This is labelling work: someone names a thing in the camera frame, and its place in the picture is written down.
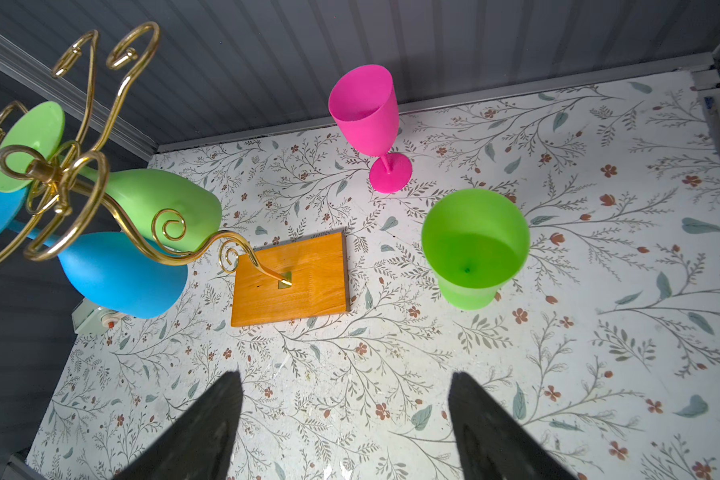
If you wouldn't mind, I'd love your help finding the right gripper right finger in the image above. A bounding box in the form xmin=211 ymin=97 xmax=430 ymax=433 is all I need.
xmin=448 ymin=372 xmax=573 ymax=480

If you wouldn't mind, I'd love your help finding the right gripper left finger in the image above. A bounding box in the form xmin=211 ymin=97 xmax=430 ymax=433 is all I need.
xmin=115 ymin=371 xmax=243 ymax=479

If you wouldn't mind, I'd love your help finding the blue wine glass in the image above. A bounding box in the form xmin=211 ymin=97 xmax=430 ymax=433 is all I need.
xmin=0 ymin=189 xmax=188 ymax=319

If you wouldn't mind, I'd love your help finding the green wine glass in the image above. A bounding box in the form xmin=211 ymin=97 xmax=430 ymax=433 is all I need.
xmin=0 ymin=101 xmax=222 ymax=252
xmin=421 ymin=189 xmax=531 ymax=311

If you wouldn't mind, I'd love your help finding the gold wire glass rack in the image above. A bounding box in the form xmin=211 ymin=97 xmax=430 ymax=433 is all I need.
xmin=0 ymin=21 xmax=349 ymax=327

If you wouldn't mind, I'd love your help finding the pink wine glass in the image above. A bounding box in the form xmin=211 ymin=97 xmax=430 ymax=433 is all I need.
xmin=328 ymin=64 xmax=413 ymax=194

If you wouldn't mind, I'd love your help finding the floral table mat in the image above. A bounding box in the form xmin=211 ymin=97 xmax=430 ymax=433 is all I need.
xmin=27 ymin=70 xmax=720 ymax=479

